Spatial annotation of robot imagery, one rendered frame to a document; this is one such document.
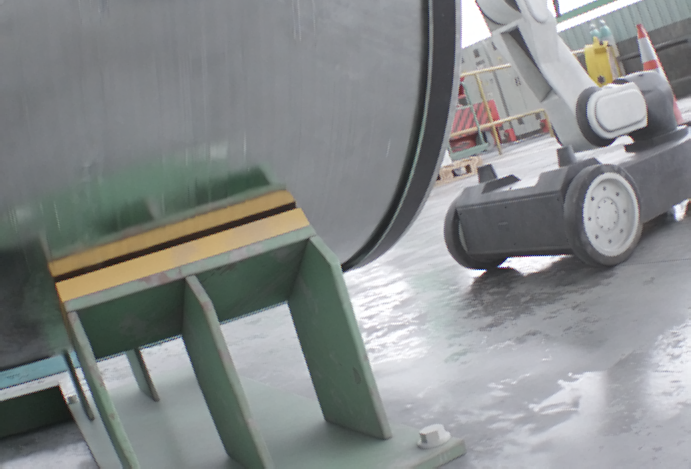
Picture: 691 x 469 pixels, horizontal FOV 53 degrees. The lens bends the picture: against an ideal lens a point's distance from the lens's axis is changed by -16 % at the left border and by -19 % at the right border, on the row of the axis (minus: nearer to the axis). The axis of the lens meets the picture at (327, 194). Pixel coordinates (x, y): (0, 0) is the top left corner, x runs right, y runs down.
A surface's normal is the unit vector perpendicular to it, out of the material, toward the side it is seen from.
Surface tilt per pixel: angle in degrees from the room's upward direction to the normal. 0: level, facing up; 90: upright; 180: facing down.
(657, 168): 90
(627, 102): 90
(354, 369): 90
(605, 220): 90
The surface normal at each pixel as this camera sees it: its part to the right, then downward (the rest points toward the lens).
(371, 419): -0.87, 0.27
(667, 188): 0.32, -0.08
